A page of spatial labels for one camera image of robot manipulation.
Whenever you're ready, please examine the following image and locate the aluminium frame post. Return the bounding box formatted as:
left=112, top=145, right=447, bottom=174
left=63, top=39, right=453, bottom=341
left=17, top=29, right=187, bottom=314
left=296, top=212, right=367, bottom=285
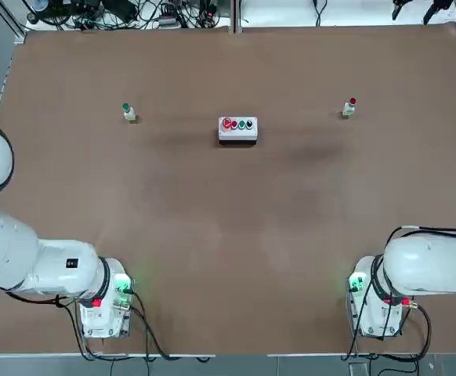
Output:
left=230, top=0, right=242, bottom=35

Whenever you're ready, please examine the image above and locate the black right base cable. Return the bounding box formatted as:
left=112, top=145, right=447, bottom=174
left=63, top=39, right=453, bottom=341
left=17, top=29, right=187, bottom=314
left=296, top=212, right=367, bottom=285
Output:
left=404, top=303, right=434, bottom=360

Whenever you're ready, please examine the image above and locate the white four-button control box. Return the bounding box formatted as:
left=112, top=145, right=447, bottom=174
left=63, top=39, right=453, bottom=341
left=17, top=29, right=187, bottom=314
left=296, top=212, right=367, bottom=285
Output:
left=217, top=115, right=259, bottom=149

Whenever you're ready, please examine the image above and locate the black pronged device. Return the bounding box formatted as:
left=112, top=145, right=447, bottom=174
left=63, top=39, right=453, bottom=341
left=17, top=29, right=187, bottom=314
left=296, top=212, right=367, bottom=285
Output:
left=422, top=0, right=453, bottom=25
left=391, top=0, right=409, bottom=20

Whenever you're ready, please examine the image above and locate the grey floor socket box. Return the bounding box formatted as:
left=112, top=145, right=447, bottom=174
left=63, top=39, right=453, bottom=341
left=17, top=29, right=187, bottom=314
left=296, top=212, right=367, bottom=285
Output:
left=347, top=361, right=371, bottom=376

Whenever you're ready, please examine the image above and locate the green push button switch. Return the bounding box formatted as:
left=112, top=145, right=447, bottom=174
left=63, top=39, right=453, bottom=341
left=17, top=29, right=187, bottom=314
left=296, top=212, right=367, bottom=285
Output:
left=122, top=102, right=140, bottom=125

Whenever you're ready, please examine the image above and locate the red push button switch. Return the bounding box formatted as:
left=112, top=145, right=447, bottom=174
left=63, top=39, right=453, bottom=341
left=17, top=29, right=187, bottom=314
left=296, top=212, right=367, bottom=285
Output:
left=341, top=97, right=359, bottom=119

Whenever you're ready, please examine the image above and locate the black left base cable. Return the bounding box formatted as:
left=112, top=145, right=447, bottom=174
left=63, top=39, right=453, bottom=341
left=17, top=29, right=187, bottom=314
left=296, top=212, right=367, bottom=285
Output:
left=125, top=287, right=217, bottom=362

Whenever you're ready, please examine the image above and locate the black base cable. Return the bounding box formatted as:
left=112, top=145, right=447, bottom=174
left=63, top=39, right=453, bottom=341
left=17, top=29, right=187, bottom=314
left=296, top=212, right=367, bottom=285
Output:
left=404, top=303, right=434, bottom=360
left=125, top=287, right=217, bottom=362

